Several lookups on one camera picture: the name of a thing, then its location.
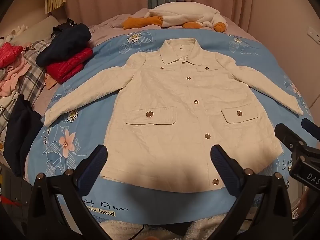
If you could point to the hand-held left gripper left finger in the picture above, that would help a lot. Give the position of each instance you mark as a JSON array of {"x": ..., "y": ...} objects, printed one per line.
[{"x": 93, "y": 165}]

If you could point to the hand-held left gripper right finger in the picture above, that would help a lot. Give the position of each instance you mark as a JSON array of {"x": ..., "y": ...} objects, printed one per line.
[{"x": 223, "y": 165}]

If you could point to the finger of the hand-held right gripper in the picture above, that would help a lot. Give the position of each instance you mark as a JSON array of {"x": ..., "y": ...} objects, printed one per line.
[
  {"x": 311, "y": 128},
  {"x": 287, "y": 133}
]

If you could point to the white quilted jacket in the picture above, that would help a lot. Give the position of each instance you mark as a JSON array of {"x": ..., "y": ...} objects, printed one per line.
[{"x": 175, "y": 105}]

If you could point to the dark navy hanging garment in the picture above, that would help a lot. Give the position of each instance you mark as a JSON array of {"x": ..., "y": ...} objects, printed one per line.
[{"x": 21, "y": 135}]

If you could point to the grey bedside cabinet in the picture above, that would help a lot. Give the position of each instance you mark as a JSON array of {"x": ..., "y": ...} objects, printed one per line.
[{"x": 15, "y": 192}]

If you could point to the beige patterned cloth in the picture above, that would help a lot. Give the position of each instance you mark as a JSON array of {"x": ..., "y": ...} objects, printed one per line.
[{"x": 50, "y": 82}]

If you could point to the red folded quilted jacket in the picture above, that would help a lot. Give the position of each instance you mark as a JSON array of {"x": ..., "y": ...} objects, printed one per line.
[{"x": 67, "y": 66}]

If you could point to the blue floral blanket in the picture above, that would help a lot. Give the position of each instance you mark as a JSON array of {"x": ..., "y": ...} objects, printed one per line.
[{"x": 107, "y": 55}]

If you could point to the plaid bedding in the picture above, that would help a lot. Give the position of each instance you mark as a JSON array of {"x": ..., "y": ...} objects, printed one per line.
[{"x": 32, "y": 72}]

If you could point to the pink garment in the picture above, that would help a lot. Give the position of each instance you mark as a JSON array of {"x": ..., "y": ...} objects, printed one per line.
[{"x": 10, "y": 85}]

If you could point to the navy folded garment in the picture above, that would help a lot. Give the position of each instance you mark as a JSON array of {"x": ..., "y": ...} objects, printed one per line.
[{"x": 65, "y": 45}]

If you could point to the grey garment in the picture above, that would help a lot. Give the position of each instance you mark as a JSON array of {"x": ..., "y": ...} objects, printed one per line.
[{"x": 2, "y": 73}]

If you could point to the red crumpled puffer jacket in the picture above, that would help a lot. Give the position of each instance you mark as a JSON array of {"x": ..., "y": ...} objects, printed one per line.
[{"x": 8, "y": 53}]

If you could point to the black crumpled garment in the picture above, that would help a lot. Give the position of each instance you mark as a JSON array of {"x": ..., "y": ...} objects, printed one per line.
[{"x": 63, "y": 26}]

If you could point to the beige pillow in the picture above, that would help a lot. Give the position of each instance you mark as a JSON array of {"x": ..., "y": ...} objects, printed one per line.
[{"x": 37, "y": 28}]

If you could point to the white goose plush toy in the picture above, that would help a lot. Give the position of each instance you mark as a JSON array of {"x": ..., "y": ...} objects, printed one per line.
[{"x": 185, "y": 12}]

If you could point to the white wall socket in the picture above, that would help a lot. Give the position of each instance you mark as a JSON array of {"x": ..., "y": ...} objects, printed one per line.
[{"x": 314, "y": 35}]

